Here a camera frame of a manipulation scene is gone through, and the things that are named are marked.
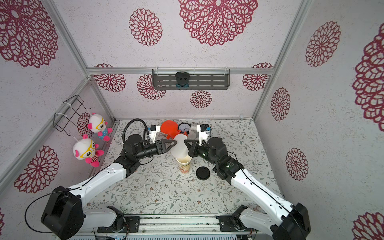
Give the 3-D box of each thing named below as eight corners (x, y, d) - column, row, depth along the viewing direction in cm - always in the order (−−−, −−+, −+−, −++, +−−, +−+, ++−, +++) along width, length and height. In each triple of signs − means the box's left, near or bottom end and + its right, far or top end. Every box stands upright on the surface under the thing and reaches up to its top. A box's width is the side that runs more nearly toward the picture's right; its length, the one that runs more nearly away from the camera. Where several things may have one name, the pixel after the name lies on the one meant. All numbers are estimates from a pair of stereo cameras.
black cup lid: (195, 180, 91) (195, 178, 89) (195, 167, 96) (195, 166, 95) (210, 180, 91) (210, 178, 89) (209, 167, 96) (209, 166, 95)
